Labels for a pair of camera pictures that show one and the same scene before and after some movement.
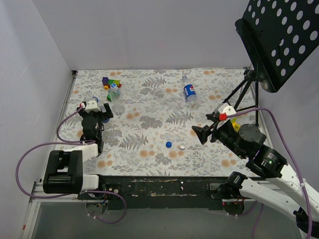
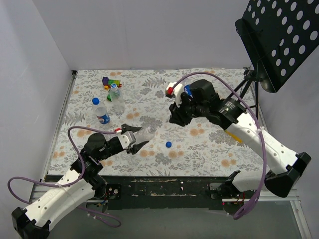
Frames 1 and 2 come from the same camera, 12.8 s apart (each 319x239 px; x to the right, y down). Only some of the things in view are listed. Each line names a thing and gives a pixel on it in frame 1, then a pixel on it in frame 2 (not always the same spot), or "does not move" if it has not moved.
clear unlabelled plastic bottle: x=117 y=100 does not move
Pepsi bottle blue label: x=189 y=90 does not move
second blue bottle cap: x=168 y=144 does not move
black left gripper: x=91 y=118 -> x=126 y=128
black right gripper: x=213 y=130 -> x=184 y=109
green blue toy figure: x=108 y=96 does not move
